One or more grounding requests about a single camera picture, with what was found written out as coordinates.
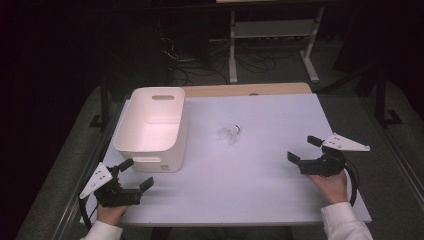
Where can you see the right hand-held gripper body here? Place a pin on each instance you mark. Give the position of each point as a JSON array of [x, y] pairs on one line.
[[328, 159]]

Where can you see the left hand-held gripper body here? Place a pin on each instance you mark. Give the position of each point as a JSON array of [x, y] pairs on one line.
[[113, 193]]

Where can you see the white plastic storage bin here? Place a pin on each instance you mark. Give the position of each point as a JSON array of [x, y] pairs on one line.
[[151, 130]]

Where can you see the white badminton shuttlecock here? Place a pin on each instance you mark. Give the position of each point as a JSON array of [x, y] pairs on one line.
[[229, 133]]

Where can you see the person's left hand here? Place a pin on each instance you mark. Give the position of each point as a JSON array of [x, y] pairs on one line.
[[111, 214]]

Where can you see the person's right hand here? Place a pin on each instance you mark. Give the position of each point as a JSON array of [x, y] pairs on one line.
[[328, 186]]

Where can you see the black metal stand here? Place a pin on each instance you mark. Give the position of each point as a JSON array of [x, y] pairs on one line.
[[104, 106], [383, 100]]

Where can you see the wooden table board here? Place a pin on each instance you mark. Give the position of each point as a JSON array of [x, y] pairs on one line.
[[246, 89]]

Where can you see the white metal table frame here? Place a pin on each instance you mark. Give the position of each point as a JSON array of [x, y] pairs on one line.
[[275, 33]]

